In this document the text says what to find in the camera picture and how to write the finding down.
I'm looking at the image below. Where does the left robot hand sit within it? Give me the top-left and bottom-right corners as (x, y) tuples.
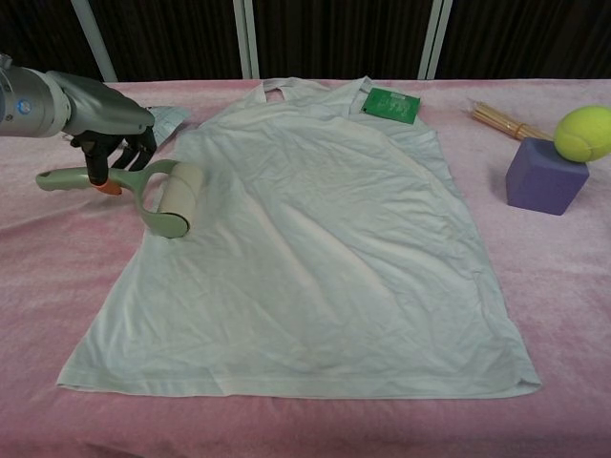
(46, 70), (158, 186)

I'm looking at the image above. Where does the green lint roller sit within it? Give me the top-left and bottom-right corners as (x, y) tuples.
(35, 159), (205, 239)

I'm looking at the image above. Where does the white tank top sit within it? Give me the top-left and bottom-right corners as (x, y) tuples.
(55, 74), (543, 400)

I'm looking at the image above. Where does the snack packet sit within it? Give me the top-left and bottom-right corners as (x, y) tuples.
(148, 105), (191, 146)

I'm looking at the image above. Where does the pink table cloth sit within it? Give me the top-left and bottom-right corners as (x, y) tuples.
(0, 76), (611, 458)

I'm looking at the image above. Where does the green clothing tag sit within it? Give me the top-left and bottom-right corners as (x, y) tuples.
(360, 87), (421, 125)

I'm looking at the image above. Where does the bundle of wooden sticks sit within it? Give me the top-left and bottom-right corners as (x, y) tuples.
(461, 97), (558, 142)

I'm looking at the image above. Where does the purple foam cube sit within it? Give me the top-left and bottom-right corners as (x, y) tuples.
(505, 136), (591, 217)

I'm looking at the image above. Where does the yellow tennis ball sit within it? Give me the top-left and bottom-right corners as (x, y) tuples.
(554, 104), (611, 164)

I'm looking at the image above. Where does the white frame post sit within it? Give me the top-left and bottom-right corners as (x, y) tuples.
(232, 0), (262, 81)
(69, 0), (119, 83)
(415, 0), (453, 81)

